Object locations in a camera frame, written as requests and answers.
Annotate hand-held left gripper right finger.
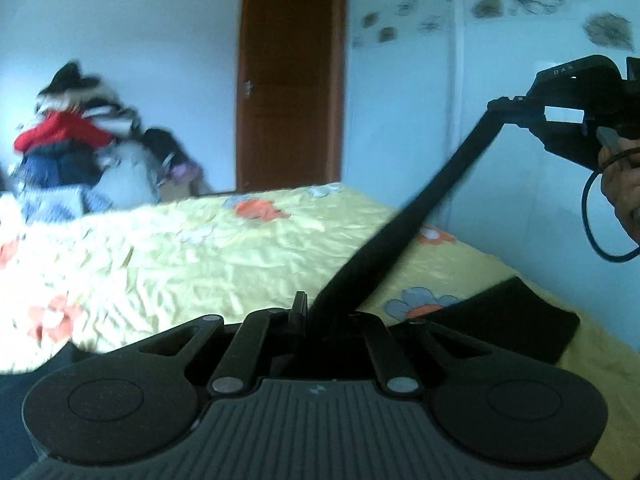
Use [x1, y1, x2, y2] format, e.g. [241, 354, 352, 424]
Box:
[344, 311, 503, 398]

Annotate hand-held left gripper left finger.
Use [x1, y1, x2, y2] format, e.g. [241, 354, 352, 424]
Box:
[129, 291, 309, 402]

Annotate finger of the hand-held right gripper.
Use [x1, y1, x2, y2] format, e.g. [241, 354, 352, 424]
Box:
[487, 95, 547, 133]

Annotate black pants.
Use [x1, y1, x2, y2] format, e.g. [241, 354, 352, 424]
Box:
[309, 102, 582, 366]

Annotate person's right hand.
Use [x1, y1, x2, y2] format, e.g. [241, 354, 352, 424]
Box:
[598, 146, 640, 243]

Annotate yellow floral bed sheet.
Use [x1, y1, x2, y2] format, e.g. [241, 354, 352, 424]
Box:
[0, 183, 640, 480]

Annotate white bag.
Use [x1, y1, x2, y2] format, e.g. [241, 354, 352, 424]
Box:
[97, 142, 161, 206]

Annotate brown wooden door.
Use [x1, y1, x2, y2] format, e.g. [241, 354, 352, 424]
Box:
[234, 0, 348, 194]

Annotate blue knit blanket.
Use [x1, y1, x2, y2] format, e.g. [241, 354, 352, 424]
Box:
[20, 185, 113, 223]

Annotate pile of clothes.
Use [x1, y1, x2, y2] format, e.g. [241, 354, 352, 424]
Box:
[12, 60, 203, 198]

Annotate black cable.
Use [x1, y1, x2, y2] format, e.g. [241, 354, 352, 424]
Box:
[581, 149, 640, 264]

